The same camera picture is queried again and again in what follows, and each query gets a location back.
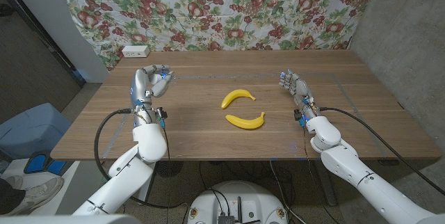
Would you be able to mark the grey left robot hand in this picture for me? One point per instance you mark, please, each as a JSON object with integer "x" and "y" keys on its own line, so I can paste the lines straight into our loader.
{"x": 140, "y": 85}

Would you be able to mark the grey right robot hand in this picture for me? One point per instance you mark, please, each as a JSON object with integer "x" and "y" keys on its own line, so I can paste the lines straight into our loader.
{"x": 299, "y": 86}

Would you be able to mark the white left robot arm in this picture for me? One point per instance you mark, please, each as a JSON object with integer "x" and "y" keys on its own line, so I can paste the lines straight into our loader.
{"x": 132, "y": 172}

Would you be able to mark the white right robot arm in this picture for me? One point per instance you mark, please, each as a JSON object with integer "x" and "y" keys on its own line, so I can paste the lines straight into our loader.
{"x": 347, "y": 165}

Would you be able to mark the yellow toy banana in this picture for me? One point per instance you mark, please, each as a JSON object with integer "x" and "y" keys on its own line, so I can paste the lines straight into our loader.
{"x": 245, "y": 123}
{"x": 233, "y": 96}

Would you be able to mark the white power strip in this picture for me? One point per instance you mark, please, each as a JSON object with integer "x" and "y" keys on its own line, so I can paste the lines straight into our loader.
{"x": 135, "y": 51}

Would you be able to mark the black round fan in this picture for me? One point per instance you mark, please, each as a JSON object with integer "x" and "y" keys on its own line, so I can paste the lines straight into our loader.
{"x": 172, "y": 169}

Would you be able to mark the floral fruit print backdrop cloth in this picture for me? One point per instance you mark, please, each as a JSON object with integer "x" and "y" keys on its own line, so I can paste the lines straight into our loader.
{"x": 208, "y": 8}

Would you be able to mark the grey table leg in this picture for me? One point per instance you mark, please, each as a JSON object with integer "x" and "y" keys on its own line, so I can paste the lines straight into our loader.
{"x": 330, "y": 198}

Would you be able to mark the blue-grey storage box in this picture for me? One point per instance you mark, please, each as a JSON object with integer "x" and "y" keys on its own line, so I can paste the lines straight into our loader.
{"x": 31, "y": 130}

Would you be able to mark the white robot torso base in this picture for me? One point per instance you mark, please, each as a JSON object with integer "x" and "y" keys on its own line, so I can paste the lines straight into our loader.
{"x": 236, "y": 196}

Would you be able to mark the blue padded black object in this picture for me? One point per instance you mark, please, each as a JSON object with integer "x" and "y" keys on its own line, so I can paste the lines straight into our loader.
{"x": 36, "y": 163}

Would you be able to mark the grey sneaker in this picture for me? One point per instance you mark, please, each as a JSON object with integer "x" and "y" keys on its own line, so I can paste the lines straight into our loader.
{"x": 38, "y": 192}
{"x": 14, "y": 181}

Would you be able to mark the white floor board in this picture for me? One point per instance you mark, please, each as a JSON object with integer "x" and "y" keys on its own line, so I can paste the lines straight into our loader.
{"x": 15, "y": 166}

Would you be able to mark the white robot chest panel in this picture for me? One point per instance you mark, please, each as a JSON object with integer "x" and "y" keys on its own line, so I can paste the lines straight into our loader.
{"x": 69, "y": 220}

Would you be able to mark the dark trouser leg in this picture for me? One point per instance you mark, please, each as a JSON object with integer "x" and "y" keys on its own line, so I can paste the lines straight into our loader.
{"x": 8, "y": 199}

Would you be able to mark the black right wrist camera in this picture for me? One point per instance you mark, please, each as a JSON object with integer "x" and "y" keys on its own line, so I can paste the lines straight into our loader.
{"x": 299, "y": 117}

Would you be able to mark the black door frame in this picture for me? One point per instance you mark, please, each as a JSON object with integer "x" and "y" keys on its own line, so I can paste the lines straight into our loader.
{"x": 71, "y": 68}

